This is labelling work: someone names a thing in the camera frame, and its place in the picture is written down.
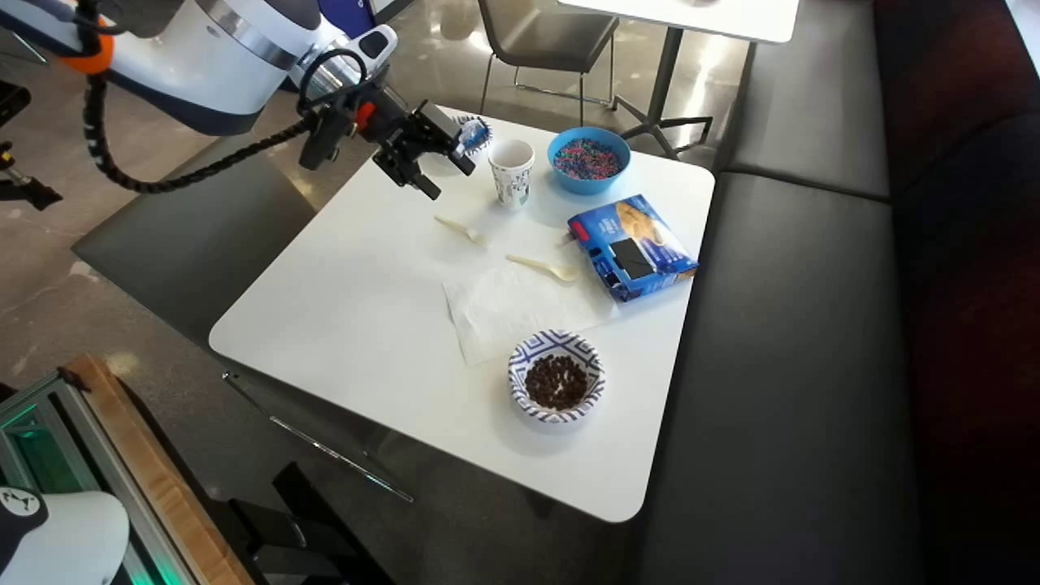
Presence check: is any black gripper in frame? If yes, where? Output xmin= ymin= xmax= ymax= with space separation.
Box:
xmin=353 ymin=96 xmax=473 ymax=202

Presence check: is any white plastic spoon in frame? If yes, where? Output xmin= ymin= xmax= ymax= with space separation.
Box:
xmin=507 ymin=253 xmax=579 ymax=282

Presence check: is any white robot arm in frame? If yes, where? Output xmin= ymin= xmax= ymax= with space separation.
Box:
xmin=0 ymin=0 xmax=473 ymax=198

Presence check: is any white paper cup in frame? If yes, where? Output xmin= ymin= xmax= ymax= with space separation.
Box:
xmin=488 ymin=140 xmax=535 ymax=209

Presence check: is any white paper napkin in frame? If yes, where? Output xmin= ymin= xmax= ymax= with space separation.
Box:
xmin=444 ymin=262 xmax=600 ymax=363

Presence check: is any blue bowl of candies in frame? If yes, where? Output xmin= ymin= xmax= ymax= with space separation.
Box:
xmin=545 ymin=127 xmax=631 ymax=194

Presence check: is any grey background chair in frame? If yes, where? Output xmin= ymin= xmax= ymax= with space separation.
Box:
xmin=479 ymin=0 xmax=616 ymax=113

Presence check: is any blue snack box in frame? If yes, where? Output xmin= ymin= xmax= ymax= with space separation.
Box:
xmin=570 ymin=194 xmax=700 ymax=302

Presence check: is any blue patterned paper bowl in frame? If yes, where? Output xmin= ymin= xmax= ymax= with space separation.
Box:
xmin=507 ymin=329 xmax=605 ymax=427

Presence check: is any metal rod on floor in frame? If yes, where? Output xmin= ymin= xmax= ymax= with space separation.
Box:
xmin=221 ymin=373 xmax=415 ymax=503

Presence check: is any black bench sofa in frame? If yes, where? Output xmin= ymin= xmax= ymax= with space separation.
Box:
xmin=632 ymin=0 xmax=1040 ymax=585

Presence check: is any white cap with logo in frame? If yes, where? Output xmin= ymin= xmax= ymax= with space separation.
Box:
xmin=0 ymin=487 xmax=131 ymax=585

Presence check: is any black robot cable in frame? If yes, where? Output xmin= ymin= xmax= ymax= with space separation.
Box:
xmin=80 ymin=44 xmax=370 ymax=198

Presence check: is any black camera tripod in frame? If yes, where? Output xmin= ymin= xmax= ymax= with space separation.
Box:
xmin=0 ymin=82 xmax=65 ymax=214

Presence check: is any wooden frame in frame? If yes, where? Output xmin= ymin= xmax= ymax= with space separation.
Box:
xmin=57 ymin=354 xmax=252 ymax=585

